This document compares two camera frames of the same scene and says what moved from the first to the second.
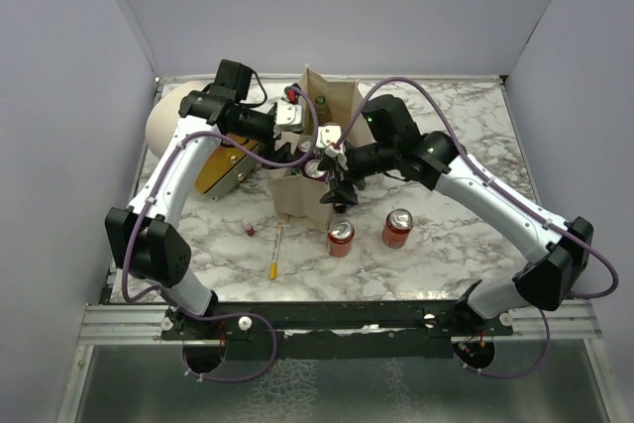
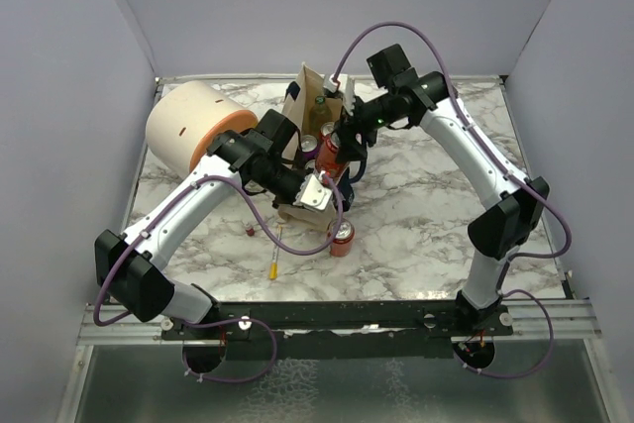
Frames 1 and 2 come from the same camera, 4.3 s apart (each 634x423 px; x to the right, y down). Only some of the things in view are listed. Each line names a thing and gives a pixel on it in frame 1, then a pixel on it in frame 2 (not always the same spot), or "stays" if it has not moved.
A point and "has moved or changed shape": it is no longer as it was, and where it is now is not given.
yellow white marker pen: x=274 y=260 stays
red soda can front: x=341 y=235 stays
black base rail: x=340 y=331 stays
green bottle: x=324 y=113 stays
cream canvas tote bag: x=332 y=121 stays
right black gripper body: x=354 y=164 to x=366 y=120
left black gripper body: x=287 y=141 to x=287 y=183
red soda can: x=397 y=228 has moved or changed shape
